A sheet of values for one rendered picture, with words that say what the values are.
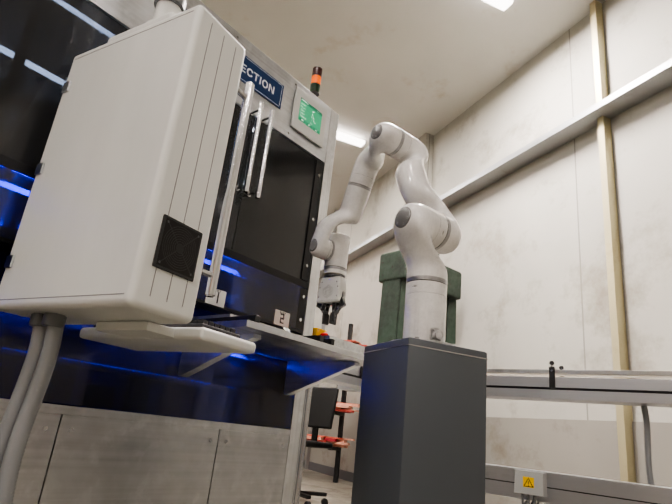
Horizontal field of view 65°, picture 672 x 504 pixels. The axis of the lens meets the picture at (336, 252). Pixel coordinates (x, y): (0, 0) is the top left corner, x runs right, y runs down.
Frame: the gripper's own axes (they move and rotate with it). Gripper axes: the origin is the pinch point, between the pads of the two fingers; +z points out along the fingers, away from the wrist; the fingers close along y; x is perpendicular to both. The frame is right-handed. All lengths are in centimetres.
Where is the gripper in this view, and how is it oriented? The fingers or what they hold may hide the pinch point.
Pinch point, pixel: (329, 318)
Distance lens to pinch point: 187.5
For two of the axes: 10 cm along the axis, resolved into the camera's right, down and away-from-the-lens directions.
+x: 6.2, 3.2, 7.2
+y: 7.8, -1.1, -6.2
